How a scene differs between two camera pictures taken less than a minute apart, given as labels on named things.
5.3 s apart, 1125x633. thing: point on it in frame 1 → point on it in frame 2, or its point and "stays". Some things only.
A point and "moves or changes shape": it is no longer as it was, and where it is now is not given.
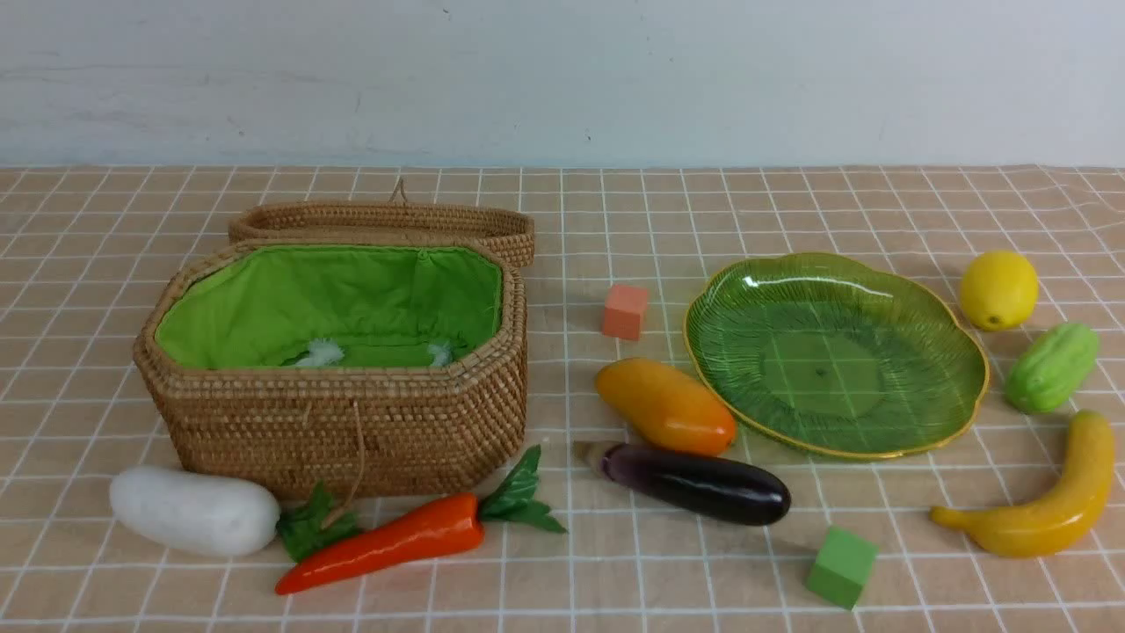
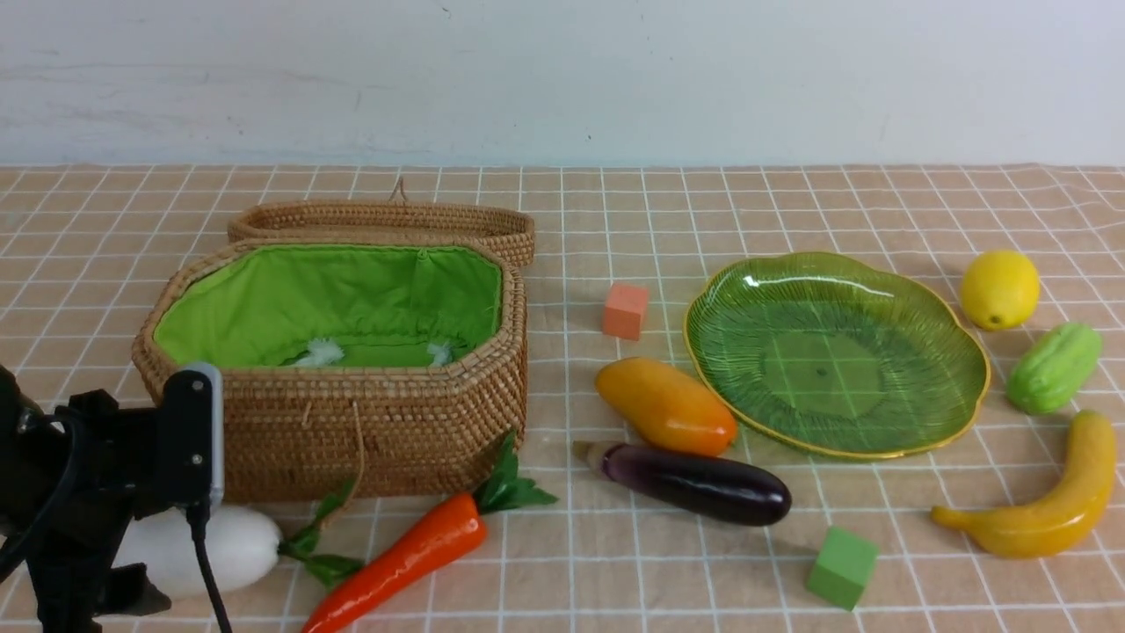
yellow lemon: x=999 y=289 stays
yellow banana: x=1057 y=519 stays
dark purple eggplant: x=707 y=486 stays
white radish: x=192 y=511 moves or changes shape
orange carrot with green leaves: x=335 y=545 → x=446 y=532
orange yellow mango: x=666 y=408 stays
